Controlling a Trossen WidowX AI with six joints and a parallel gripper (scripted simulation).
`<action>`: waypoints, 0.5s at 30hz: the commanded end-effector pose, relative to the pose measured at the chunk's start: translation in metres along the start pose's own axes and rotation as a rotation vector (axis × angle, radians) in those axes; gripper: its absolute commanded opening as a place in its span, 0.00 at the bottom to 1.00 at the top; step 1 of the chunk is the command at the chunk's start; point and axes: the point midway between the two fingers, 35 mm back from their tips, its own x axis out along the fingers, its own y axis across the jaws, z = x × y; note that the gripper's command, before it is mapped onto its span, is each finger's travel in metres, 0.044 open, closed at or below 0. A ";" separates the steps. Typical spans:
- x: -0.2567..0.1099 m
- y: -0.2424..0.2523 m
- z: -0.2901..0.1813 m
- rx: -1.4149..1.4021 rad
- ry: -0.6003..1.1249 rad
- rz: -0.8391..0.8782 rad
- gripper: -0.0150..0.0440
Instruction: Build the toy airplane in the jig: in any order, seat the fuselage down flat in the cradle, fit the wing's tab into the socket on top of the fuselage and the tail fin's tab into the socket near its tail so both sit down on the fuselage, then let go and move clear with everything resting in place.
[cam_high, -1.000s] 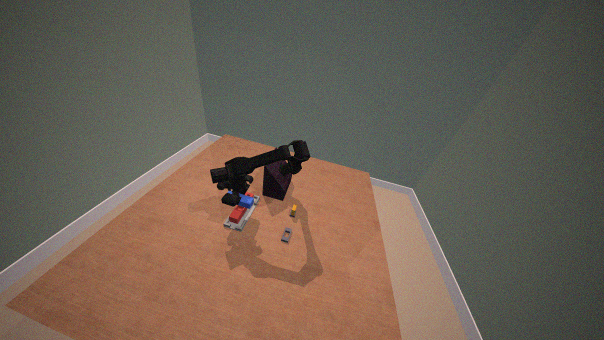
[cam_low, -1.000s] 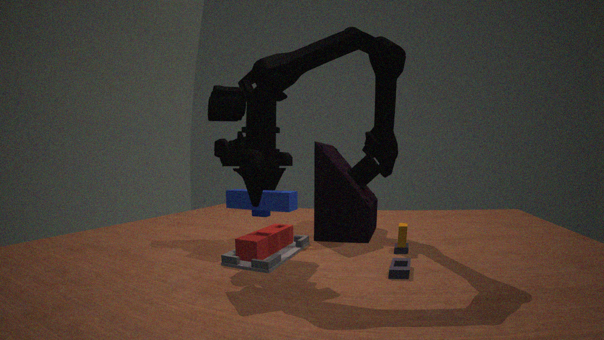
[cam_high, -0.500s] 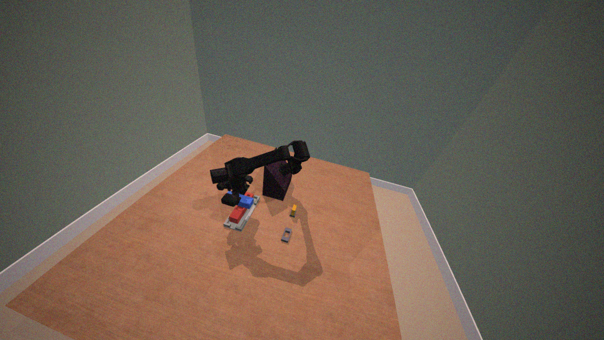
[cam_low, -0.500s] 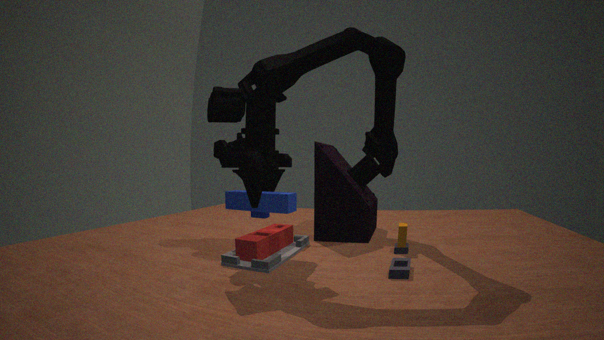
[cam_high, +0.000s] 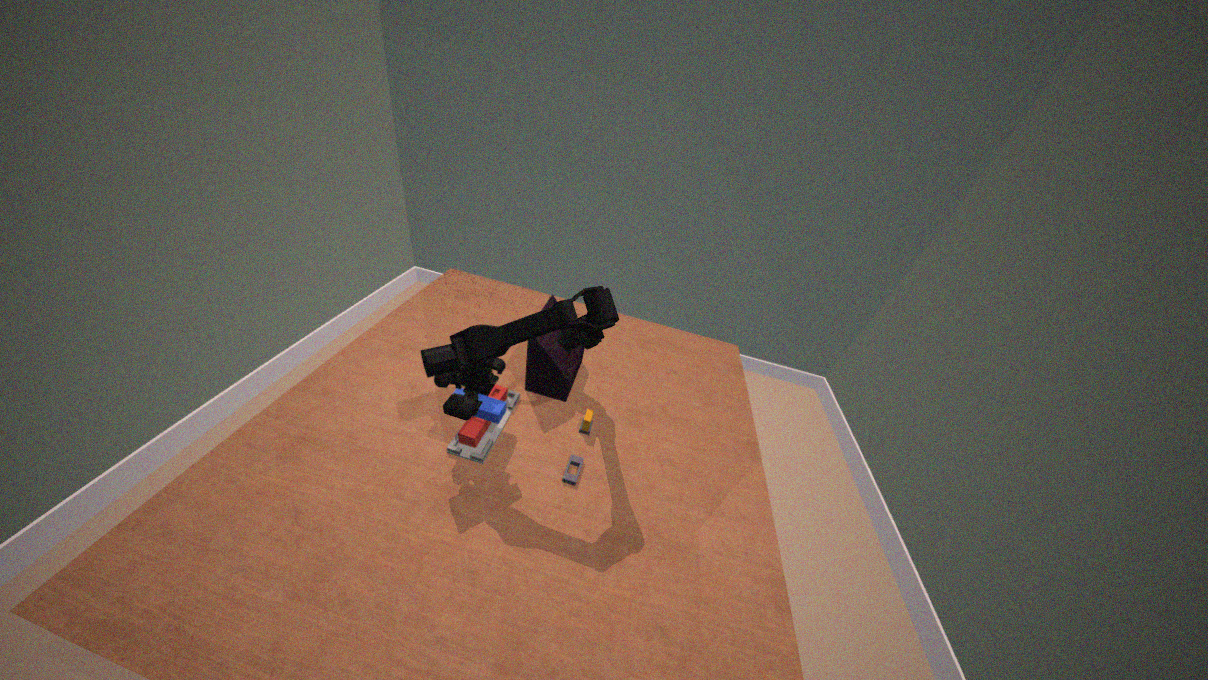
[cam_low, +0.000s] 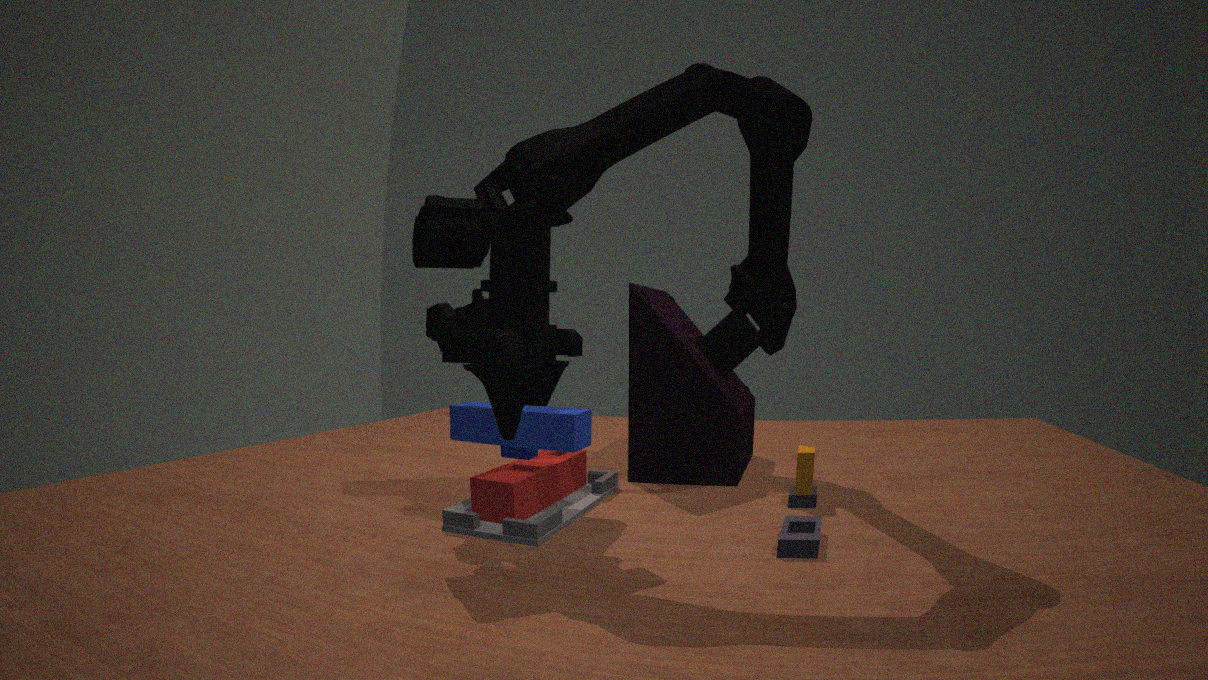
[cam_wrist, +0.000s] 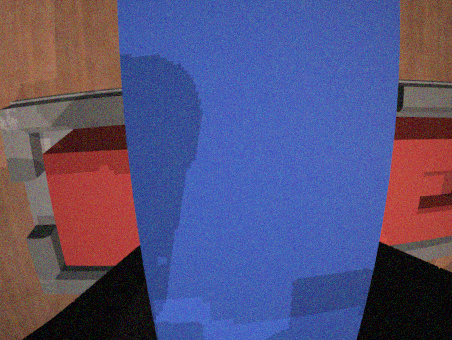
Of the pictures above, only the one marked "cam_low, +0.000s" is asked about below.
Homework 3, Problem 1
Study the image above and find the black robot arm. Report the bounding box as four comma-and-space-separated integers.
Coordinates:
412, 63, 812, 382

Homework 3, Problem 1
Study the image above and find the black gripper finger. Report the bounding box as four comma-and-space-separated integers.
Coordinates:
523, 361, 569, 406
464, 364, 535, 440

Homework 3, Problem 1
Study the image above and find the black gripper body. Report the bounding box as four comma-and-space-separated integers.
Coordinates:
442, 267, 582, 367

